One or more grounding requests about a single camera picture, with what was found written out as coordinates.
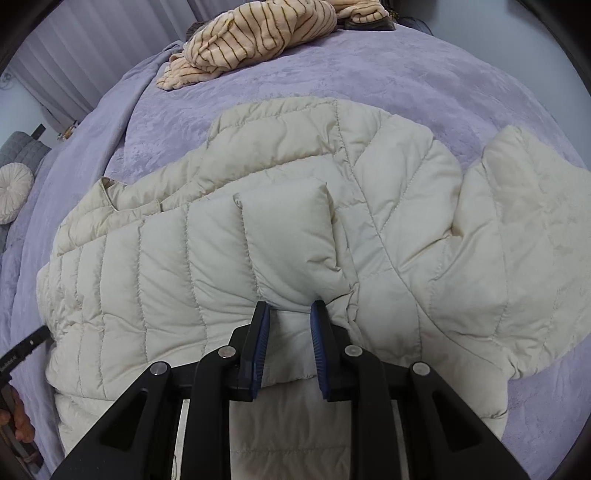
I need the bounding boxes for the grey upholstered sofa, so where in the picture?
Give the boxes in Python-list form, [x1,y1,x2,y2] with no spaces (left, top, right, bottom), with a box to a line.
[0,131,51,250]

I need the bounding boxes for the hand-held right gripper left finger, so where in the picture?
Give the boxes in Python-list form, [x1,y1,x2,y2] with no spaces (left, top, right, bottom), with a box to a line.
[51,301,271,480]

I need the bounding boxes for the round cream cushion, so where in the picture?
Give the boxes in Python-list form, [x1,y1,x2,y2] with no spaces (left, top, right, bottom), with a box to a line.
[0,164,35,225]

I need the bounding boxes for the grey curtain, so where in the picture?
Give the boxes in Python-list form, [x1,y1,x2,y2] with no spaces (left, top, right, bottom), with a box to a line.
[0,0,218,134]

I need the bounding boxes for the brown knit garment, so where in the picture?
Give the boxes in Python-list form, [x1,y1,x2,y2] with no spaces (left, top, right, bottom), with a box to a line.
[337,14,398,32]

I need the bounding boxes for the cream puffer jacket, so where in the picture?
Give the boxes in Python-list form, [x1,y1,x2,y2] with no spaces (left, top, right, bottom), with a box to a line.
[36,97,591,480]

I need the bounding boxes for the black jacket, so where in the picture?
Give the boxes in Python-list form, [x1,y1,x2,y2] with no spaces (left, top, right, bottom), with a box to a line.
[390,9,435,35]

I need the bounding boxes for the beige striped garment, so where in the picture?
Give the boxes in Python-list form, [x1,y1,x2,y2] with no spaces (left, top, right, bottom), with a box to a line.
[156,0,389,90]

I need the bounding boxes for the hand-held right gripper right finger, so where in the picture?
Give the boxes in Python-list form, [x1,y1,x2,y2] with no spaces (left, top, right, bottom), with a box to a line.
[310,300,541,480]

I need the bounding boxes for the purple blanket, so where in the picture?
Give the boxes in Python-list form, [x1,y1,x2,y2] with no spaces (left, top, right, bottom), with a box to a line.
[0,18,591,480]

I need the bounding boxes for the person's left hand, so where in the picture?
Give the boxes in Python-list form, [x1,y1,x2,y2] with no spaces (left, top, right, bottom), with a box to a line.
[0,385,36,444]

